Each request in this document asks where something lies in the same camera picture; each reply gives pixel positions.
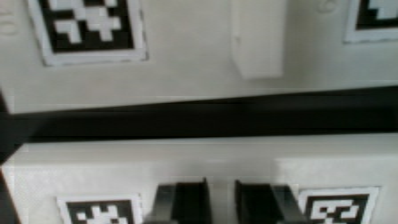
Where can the white cabinet body box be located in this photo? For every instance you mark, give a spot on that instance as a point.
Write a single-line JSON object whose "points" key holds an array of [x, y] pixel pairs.
{"points": [[85, 182]]}

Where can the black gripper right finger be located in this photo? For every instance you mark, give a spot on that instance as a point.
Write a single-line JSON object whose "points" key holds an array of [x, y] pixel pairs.
{"points": [[266, 204]]}

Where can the white cabinet door panel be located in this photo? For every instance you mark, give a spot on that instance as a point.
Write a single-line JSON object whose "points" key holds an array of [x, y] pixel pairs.
{"points": [[104, 53]]}

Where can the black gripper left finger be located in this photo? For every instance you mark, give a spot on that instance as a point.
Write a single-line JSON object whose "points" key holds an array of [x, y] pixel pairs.
{"points": [[182, 205]]}

